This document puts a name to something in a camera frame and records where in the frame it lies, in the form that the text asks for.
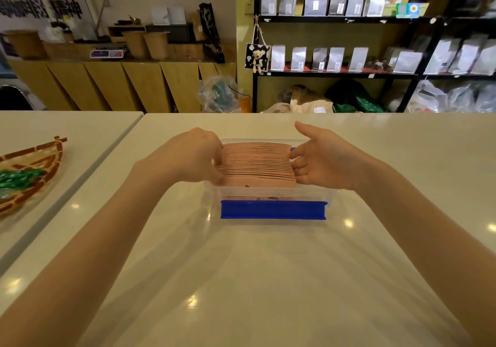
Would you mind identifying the person's left hand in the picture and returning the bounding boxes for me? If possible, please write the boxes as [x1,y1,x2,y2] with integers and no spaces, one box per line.
[133,127,226,189]

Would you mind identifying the person's right hand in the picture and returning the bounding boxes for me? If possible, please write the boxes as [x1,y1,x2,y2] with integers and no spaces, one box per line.
[289,121,375,192]

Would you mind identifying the stack of pink paper packets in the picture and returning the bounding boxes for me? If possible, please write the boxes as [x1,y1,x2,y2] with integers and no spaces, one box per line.
[214,142,297,188]

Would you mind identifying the person's right forearm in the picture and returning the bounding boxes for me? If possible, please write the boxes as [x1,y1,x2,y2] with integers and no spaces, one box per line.
[352,156,496,347]

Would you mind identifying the person's left forearm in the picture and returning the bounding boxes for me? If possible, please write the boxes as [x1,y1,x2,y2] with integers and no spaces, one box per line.
[0,161,171,347]

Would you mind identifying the white cloth bag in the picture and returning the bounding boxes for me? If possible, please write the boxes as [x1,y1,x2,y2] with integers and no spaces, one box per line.
[263,85,335,114]

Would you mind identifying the green plastic bag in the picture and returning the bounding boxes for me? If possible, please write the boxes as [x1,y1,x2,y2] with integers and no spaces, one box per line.
[325,79,386,113]

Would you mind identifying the clear plastic box blue latch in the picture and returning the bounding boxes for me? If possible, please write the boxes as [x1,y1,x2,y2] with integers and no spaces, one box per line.
[201,138,340,222]

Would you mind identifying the clear plastic bag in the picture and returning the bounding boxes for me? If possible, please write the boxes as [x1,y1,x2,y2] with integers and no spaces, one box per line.
[198,75,242,113]

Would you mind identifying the black tote bag with bear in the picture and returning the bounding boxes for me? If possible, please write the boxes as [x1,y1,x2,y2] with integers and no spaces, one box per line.
[244,15,271,74]

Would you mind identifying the black metal shelf rack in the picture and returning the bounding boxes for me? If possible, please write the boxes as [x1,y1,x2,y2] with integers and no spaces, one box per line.
[252,0,496,113]

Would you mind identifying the black heat sealer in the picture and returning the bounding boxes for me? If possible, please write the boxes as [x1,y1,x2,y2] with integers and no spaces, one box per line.
[203,42,226,64]

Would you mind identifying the wooden counter cabinet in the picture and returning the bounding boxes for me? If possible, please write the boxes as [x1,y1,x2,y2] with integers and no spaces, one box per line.
[6,42,238,113]

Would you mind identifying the kraft paper bucket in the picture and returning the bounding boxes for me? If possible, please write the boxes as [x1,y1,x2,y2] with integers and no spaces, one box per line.
[143,32,171,61]
[122,30,148,59]
[3,30,46,60]

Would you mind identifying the tall black patterned box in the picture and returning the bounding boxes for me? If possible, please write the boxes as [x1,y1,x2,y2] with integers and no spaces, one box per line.
[198,3,220,43]

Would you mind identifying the pile of clear plastic bags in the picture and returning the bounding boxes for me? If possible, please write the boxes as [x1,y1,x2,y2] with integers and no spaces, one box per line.
[406,79,496,113]

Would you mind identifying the black storage box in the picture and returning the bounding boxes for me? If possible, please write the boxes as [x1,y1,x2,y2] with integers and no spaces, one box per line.
[145,23,195,43]

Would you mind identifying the green yellow flower box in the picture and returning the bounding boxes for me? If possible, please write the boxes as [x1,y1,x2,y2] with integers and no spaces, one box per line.
[383,2,429,19]

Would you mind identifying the white digital scale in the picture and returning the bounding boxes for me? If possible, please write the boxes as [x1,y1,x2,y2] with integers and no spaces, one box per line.
[89,49,125,59]

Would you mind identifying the white paper pouch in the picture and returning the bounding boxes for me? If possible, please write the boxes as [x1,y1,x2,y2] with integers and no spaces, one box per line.
[168,6,187,25]
[151,6,170,26]

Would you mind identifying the small wooden shelf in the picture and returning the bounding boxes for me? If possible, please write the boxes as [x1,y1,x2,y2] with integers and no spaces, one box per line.
[107,24,146,43]

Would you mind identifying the woven bamboo basket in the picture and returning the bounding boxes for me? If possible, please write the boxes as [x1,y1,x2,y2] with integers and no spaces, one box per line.
[0,136,68,217]

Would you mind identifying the green wrapped packets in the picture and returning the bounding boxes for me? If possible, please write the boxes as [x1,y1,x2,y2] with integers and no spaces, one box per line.
[0,168,44,191]

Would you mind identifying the black chair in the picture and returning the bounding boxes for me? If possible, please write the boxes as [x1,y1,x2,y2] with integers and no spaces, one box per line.
[0,85,36,111]

